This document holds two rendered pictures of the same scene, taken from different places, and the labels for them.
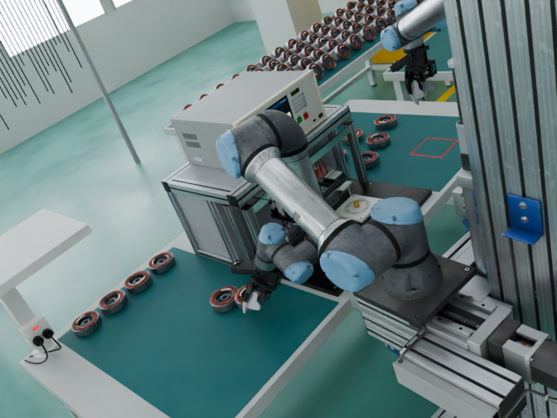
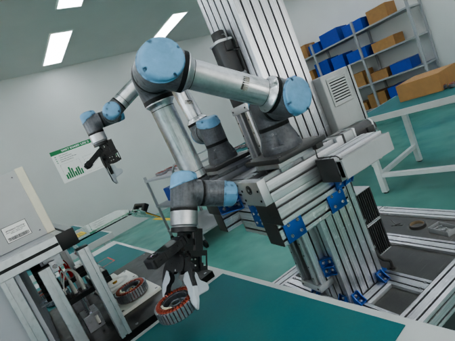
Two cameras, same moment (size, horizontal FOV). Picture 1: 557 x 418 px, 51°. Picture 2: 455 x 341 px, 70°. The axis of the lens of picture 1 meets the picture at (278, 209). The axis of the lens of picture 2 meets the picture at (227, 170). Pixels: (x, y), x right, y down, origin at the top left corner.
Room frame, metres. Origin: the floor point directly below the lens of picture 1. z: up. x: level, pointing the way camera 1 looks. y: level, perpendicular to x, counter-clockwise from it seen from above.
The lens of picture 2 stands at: (1.27, 0.94, 1.21)
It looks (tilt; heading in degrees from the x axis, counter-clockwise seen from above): 8 degrees down; 274
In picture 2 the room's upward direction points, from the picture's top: 23 degrees counter-clockwise
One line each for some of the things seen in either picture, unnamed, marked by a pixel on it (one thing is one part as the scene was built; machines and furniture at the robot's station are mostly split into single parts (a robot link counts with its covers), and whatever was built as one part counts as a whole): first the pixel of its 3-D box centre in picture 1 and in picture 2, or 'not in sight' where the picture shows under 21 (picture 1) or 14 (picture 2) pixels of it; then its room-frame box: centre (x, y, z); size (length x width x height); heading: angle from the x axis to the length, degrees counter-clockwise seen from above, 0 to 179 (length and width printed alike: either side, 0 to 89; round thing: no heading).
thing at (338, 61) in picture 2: not in sight; (343, 60); (-1.36, -6.21, 1.41); 0.42 x 0.28 x 0.26; 39
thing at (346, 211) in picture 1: (357, 207); (116, 283); (1.97, -0.30, 0.78); 0.15 x 0.15 x 0.01; 38
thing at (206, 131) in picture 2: not in sight; (210, 129); (1.39, -0.69, 1.20); 0.13 x 0.12 x 0.14; 112
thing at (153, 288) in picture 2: not in sight; (134, 296); (1.82, -0.11, 0.78); 0.15 x 0.15 x 0.01; 38
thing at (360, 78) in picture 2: not in sight; (361, 78); (-1.52, -6.02, 0.92); 0.40 x 0.36 x 0.27; 36
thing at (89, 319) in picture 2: (292, 231); (92, 318); (1.93, -0.02, 0.80); 0.08 x 0.05 x 0.06; 128
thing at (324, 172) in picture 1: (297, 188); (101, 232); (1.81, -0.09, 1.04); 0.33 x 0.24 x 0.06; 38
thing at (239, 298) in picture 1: (251, 296); (177, 304); (1.58, 0.19, 0.84); 0.11 x 0.11 x 0.04
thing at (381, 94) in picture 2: not in sight; (382, 97); (-1.70, -5.80, 0.42); 0.40 x 0.36 x 0.28; 38
